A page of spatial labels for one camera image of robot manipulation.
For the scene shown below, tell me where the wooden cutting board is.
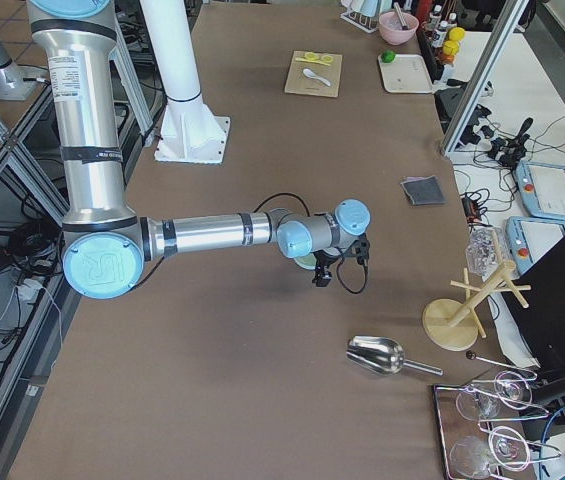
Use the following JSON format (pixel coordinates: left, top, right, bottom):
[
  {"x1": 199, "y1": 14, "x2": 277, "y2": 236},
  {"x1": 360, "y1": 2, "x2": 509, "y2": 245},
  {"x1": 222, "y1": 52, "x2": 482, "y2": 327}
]
[{"x1": 284, "y1": 50, "x2": 343, "y2": 98}]

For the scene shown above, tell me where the cream rabbit tray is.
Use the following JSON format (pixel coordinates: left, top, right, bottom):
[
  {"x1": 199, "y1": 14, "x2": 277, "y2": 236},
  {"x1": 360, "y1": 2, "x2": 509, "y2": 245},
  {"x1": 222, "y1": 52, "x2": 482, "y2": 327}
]
[{"x1": 377, "y1": 54, "x2": 433, "y2": 94}]

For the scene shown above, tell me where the pink bowl with ice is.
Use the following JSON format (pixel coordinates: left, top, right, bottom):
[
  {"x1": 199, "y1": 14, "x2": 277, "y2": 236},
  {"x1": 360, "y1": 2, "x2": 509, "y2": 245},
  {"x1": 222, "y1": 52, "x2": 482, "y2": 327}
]
[{"x1": 378, "y1": 11, "x2": 420, "y2": 45}]

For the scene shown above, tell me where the black monitor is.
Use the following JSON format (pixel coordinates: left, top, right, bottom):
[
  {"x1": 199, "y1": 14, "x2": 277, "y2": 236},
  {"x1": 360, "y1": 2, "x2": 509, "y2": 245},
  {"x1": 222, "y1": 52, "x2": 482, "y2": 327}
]
[{"x1": 506, "y1": 236, "x2": 565, "y2": 369}]

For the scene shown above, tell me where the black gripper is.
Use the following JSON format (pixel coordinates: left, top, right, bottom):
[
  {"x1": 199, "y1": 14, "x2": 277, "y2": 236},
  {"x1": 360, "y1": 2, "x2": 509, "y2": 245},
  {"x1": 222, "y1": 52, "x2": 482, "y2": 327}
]
[{"x1": 312, "y1": 248, "x2": 348, "y2": 288}]

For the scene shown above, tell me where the green lime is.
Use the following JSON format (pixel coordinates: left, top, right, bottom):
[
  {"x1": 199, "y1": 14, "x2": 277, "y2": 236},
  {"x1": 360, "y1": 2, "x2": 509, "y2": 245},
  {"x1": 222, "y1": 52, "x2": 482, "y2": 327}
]
[{"x1": 381, "y1": 50, "x2": 396, "y2": 63}]

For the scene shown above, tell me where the blue teach pendant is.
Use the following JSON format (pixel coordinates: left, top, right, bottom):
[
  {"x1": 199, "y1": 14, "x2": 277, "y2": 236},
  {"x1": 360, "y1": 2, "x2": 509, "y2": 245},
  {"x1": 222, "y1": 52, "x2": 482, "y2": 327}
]
[
  {"x1": 506, "y1": 216, "x2": 565, "y2": 275},
  {"x1": 515, "y1": 161, "x2": 565, "y2": 222}
]

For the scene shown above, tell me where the yellow plastic knife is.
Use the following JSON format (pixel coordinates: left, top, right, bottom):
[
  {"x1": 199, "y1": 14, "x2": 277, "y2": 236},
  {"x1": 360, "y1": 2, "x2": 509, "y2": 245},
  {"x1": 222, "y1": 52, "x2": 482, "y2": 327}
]
[{"x1": 295, "y1": 55, "x2": 333, "y2": 66}]

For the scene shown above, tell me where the aluminium frame post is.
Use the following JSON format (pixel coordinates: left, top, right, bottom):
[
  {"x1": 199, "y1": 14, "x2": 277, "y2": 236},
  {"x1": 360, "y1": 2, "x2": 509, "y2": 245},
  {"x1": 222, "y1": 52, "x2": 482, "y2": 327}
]
[{"x1": 440, "y1": 0, "x2": 528, "y2": 156}]

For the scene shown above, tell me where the metal scoop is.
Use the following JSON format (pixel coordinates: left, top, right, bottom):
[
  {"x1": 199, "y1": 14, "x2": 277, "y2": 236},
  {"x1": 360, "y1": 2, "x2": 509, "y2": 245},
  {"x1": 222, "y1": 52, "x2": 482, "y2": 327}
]
[{"x1": 346, "y1": 335, "x2": 444, "y2": 376}]

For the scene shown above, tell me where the light green bowl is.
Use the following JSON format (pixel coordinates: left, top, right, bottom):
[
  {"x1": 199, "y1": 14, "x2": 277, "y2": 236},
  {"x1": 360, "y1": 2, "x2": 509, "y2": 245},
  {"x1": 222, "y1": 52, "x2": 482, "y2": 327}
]
[{"x1": 294, "y1": 253, "x2": 317, "y2": 271}]

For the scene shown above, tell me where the white ceramic spoon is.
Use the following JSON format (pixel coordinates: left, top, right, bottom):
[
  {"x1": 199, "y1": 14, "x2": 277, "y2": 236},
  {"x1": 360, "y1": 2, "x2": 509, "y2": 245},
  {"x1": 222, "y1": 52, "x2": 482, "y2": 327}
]
[{"x1": 302, "y1": 68, "x2": 331, "y2": 87}]

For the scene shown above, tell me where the wire glass rack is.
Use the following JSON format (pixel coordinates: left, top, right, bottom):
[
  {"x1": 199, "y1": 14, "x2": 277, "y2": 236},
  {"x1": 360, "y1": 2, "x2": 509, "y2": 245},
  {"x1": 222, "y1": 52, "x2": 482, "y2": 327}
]
[{"x1": 432, "y1": 370, "x2": 561, "y2": 479}]

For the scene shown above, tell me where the grey folded cloth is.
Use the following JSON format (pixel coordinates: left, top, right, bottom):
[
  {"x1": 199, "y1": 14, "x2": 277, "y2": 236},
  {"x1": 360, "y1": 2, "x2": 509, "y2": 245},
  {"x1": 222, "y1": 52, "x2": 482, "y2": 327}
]
[{"x1": 401, "y1": 176, "x2": 446, "y2": 206}]

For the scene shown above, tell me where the wooden mug tree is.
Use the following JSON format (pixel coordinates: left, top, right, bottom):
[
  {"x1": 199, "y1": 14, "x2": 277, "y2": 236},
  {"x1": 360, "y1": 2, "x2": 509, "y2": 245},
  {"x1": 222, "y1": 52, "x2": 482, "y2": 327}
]
[{"x1": 421, "y1": 234, "x2": 532, "y2": 351}]

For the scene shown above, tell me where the white pedestal column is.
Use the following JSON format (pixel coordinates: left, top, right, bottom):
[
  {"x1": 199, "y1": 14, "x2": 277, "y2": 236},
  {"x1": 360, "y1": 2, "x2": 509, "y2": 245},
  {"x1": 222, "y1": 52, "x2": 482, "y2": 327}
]
[{"x1": 141, "y1": 0, "x2": 230, "y2": 164}]

